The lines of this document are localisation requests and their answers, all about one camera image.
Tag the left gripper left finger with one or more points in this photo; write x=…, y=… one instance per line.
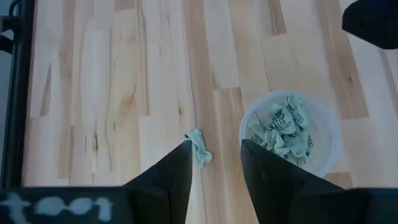
x=177, y=174

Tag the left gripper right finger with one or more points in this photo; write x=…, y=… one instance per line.
x=267, y=180

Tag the green stevia sweetener packet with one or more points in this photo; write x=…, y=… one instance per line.
x=298, y=146
x=200, y=149
x=258, y=130
x=301, y=113
x=283, y=119

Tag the clear plastic container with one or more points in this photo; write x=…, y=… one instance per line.
x=329, y=140

